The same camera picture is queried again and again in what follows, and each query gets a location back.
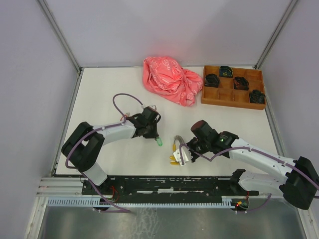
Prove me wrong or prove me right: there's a green tag key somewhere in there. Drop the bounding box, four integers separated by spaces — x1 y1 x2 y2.
156 137 163 146

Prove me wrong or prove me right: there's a keyring with yellow blue tags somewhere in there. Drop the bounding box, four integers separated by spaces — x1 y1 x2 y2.
169 135 185 166

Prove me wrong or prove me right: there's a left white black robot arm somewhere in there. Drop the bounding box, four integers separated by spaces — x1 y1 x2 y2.
61 106 162 194

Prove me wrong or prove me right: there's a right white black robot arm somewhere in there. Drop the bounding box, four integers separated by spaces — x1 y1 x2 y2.
175 120 319 210

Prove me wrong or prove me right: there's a pink crumpled cloth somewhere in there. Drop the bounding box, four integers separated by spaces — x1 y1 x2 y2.
143 56 203 107

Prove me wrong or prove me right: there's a dark roll left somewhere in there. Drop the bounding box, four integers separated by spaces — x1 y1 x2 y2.
204 73 220 88

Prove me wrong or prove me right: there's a dark roll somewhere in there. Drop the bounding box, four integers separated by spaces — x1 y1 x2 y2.
233 76 249 91
249 90 266 104
219 66 233 78
204 73 220 88

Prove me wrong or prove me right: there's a wooden compartment tray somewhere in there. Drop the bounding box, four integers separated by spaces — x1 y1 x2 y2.
201 65 267 110

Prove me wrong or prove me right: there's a dark roll right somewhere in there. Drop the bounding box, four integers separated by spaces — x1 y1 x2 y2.
249 90 266 104

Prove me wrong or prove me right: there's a dark roll centre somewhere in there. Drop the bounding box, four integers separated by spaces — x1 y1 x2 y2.
233 76 249 91

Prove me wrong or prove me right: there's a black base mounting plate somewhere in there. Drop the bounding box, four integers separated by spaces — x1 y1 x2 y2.
82 169 259 200

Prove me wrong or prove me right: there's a dark roll top middle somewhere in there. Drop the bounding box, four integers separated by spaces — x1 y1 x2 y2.
219 66 233 78

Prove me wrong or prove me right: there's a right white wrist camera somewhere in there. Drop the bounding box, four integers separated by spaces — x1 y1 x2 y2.
173 144 192 166

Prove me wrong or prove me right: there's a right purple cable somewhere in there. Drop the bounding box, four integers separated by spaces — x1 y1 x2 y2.
179 143 319 214

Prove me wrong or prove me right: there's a purple cable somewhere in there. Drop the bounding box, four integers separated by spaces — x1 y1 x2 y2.
179 143 319 214
65 93 145 214

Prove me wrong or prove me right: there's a white slotted cable duct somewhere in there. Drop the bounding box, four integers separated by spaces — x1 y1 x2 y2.
47 194 246 208

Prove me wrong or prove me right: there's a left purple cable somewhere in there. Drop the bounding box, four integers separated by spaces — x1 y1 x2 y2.
65 93 145 214

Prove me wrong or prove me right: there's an aluminium frame rail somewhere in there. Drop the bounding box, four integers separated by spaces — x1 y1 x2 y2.
36 177 83 197

